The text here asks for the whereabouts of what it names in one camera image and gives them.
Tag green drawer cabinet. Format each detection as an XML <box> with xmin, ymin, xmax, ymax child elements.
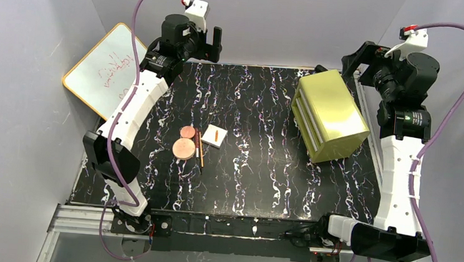
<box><xmin>291</xmin><ymin>70</ymin><xmax>370</xmax><ymax>163</ymax></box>

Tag white square makeup box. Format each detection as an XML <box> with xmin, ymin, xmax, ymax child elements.
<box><xmin>201</xmin><ymin>124</ymin><xmax>228</xmax><ymax>148</ymax></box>

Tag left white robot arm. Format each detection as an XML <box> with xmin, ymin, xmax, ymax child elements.
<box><xmin>83</xmin><ymin>14</ymin><xmax>222</xmax><ymax>218</ymax></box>

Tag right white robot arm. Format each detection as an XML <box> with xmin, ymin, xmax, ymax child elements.
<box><xmin>316</xmin><ymin>42</ymin><xmax>440</xmax><ymax>262</ymax></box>

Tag red and black makeup pen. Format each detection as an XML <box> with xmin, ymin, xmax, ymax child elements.
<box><xmin>194</xmin><ymin>128</ymin><xmax>203</xmax><ymax>173</ymax></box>

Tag gold makeup pencil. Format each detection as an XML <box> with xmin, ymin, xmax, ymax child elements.
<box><xmin>198</xmin><ymin>130</ymin><xmax>205</xmax><ymax>169</ymax></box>

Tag small round pink compact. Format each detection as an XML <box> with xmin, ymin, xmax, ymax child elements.
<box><xmin>180</xmin><ymin>125</ymin><xmax>196</xmax><ymax>139</ymax></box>

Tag large round pink compact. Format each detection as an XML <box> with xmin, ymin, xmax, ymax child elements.
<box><xmin>172</xmin><ymin>138</ymin><xmax>196</xmax><ymax>160</ymax></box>

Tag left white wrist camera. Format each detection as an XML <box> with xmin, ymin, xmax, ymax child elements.
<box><xmin>182</xmin><ymin>0</ymin><xmax>210</xmax><ymax>32</ymax></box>

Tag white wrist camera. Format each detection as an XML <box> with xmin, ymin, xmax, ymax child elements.
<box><xmin>384</xmin><ymin>24</ymin><xmax>429</xmax><ymax>61</ymax></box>
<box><xmin>182</xmin><ymin>0</ymin><xmax>210</xmax><ymax>32</ymax></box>

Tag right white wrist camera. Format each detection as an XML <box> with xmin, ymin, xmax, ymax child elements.
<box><xmin>384</xmin><ymin>24</ymin><xmax>429</xmax><ymax>61</ymax></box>

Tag whiteboard with yellow frame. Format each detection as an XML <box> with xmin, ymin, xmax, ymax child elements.
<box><xmin>62</xmin><ymin>22</ymin><xmax>136</xmax><ymax>120</ymax></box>

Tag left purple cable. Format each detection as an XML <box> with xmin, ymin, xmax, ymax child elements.
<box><xmin>95</xmin><ymin>0</ymin><xmax>191</xmax><ymax>262</ymax></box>

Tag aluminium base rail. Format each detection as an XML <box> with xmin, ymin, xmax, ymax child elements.
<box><xmin>35</xmin><ymin>201</ymin><xmax>432</xmax><ymax>262</ymax></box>

